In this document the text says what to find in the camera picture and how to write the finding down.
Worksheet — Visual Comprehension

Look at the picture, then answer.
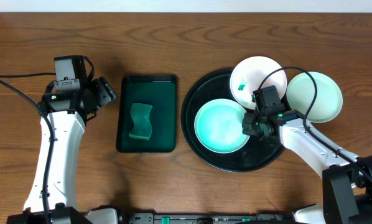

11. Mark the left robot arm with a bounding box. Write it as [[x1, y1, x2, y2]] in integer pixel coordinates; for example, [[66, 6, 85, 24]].
[[7, 77, 117, 223]]

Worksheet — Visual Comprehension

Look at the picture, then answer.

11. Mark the mint plate front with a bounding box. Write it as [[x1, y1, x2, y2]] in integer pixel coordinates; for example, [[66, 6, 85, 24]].
[[194, 98, 249, 154]]

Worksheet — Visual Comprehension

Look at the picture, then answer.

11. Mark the green sponge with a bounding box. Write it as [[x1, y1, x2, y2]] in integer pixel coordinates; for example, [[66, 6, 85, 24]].
[[129, 103, 153, 140]]

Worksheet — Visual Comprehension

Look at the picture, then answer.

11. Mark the black rectangular tray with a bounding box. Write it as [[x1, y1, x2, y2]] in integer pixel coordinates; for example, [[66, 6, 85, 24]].
[[116, 75, 177, 153]]

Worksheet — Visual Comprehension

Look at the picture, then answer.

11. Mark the mint plate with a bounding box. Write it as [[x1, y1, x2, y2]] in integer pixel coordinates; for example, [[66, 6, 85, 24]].
[[286, 72, 343, 123], [194, 98, 249, 154]]

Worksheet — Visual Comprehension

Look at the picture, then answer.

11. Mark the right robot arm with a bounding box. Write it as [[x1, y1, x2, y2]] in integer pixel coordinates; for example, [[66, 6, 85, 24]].
[[242, 105, 372, 223]]

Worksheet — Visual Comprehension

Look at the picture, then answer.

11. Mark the black round tray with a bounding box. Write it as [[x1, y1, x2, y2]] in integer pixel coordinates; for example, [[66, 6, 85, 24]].
[[180, 68, 284, 172]]

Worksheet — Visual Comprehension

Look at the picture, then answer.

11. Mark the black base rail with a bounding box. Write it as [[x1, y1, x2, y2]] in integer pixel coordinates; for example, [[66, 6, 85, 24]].
[[86, 203, 327, 224]]

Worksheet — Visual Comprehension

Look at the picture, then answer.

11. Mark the white plate with green stain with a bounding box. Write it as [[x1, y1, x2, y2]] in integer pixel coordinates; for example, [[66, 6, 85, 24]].
[[230, 56, 281, 110]]

